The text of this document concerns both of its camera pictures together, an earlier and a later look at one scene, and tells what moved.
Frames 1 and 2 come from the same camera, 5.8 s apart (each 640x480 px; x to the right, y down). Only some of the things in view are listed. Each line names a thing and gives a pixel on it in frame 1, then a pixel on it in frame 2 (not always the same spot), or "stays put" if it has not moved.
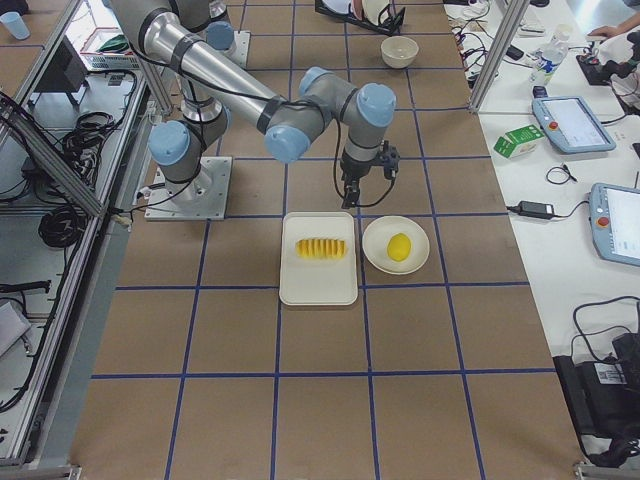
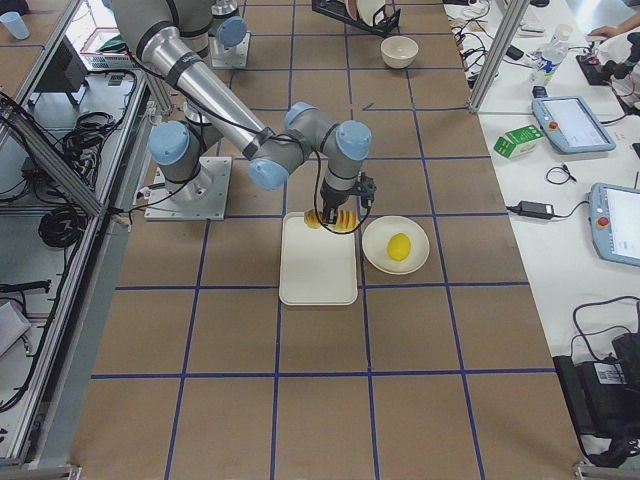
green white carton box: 519,141 stays put
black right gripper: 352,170 → 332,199
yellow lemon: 399,247 stays put
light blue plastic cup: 16,24 stays put
